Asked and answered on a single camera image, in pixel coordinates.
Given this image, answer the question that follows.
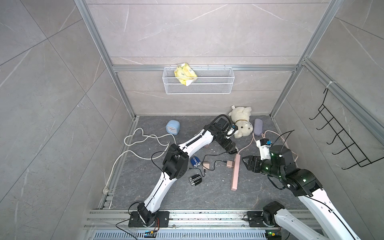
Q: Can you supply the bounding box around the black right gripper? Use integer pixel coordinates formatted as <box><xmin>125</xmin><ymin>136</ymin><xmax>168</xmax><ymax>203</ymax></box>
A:
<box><xmin>240</xmin><ymin>155</ymin><xmax>282</xmax><ymax>180</ymax></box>

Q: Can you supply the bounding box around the pink power strip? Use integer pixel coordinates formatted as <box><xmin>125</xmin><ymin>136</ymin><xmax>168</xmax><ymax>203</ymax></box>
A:
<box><xmin>231</xmin><ymin>154</ymin><xmax>241</xmax><ymax>191</ymax></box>

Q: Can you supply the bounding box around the black silver shaver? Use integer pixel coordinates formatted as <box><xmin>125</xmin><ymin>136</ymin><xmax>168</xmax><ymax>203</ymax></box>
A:
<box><xmin>189</xmin><ymin>174</ymin><xmax>203</xmax><ymax>186</ymax></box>

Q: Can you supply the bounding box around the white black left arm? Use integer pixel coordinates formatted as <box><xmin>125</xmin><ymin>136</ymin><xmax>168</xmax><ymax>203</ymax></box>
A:
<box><xmin>137</xmin><ymin>115</ymin><xmax>238</xmax><ymax>227</ymax></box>

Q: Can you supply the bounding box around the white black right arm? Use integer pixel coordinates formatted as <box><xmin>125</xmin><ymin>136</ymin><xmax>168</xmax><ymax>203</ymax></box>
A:
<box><xmin>242</xmin><ymin>145</ymin><xmax>359</xmax><ymax>240</ymax></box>

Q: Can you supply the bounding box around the blue shaver on table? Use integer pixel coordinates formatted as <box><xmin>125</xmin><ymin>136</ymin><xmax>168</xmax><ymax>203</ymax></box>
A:
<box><xmin>190</xmin><ymin>156</ymin><xmax>201</xmax><ymax>168</ymax></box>

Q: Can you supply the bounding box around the white teddy bear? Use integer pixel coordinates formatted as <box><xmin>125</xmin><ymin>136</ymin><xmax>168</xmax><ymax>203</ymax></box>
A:
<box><xmin>229</xmin><ymin>106</ymin><xmax>254</xmax><ymax>139</ymax></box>

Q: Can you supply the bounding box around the lavender oval case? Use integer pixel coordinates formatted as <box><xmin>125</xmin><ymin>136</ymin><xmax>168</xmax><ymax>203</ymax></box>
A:
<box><xmin>253</xmin><ymin>119</ymin><xmax>263</xmax><ymax>136</ymax></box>

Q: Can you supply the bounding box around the light blue alarm clock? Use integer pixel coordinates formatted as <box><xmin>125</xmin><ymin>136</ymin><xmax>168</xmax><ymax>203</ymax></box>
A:
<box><xmin>166</xmin><ymin>120</ymin><xmax>181</xmax><ymax>135</ymax></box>

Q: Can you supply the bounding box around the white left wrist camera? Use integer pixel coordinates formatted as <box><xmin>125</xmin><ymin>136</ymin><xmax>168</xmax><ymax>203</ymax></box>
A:
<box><xmin>226</xmin><ymin>124</ymin><xmax>238</xmax><ymax>138</ymax></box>

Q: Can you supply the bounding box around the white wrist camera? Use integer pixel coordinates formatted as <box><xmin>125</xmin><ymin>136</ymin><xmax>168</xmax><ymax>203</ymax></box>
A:
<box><xmin>256</xmin><ymin>138</ymin><xmax>272</xmax><ymax>160</ymax></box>
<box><xmin>226</xmin><ymin>124</ymin><xmax>238</xmax><ymax>138</ymax></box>

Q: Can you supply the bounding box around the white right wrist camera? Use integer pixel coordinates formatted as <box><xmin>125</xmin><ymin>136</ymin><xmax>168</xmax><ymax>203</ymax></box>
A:
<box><xmin>256</xmin><ymin>138</ymin><xmax>272</xmax><ymax>160</ymax></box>

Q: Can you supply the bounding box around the thin black cable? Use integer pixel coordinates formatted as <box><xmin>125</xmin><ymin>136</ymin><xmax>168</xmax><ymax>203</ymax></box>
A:
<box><xmin>187</xmin><ymin>151</ymin><xmax>229</xmax><ymax>178</ymax></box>

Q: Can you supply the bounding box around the pink power cord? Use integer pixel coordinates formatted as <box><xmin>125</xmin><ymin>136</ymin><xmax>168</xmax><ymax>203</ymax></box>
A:
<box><xmin>236</xmin><ymin>129</ymin><xmax>299</xmax><ymax>163</ymax></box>

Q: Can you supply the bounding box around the white wire wall basket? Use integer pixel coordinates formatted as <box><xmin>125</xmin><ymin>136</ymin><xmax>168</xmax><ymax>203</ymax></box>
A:
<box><xmin>163</xmin><ymin>67</ymin><xmax>235</xmax><ymax>95</ymax></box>

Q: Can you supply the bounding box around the black wall hook rack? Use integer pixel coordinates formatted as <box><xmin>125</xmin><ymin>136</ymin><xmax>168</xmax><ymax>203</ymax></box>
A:
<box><xmin>309</xmin><ymin>88</ymin><xmax>384</xmax><ymax>170</ymax></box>

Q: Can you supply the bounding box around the metal base rail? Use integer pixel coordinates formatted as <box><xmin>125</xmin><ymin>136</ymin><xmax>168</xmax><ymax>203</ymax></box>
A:
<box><xmin>80</xmin><ymin>209</ymin><xmax>340</xmax><ymax>240</ymax></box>

